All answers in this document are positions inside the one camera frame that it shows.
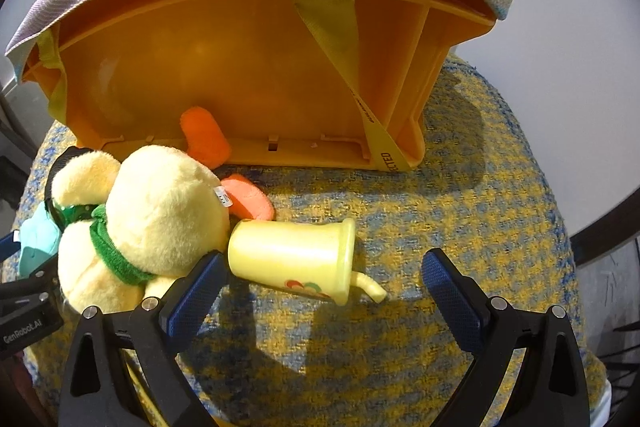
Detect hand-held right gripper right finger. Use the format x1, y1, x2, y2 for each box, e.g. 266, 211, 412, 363
421, 248, 591, 427

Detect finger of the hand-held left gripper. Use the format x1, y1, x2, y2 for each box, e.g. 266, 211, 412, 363
0, 254, 62, 308
0, 232, 22, 280

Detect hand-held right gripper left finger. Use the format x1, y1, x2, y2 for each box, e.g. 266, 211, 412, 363
59, 251, 231, 427

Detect black green toy goggles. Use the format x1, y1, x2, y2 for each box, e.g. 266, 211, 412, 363
44, 146, 103, 230

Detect yellow plush duck toy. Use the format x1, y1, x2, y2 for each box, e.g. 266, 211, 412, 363
50, 107, 276, 314

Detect yellow sippy cup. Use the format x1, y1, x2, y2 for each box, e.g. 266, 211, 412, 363
227, 217, 388, 308

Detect orange plastic crate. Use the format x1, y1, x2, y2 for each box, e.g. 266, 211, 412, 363
22, 0, 498, 172

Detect teal fabric piece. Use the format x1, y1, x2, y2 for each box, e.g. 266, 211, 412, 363
19, 204, 63, 279

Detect yellow blue checked blanket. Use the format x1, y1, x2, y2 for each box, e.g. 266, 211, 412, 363
10, 52, 601, 427

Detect dark glass door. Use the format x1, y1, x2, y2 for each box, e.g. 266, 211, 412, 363
570, 187, 640, 268

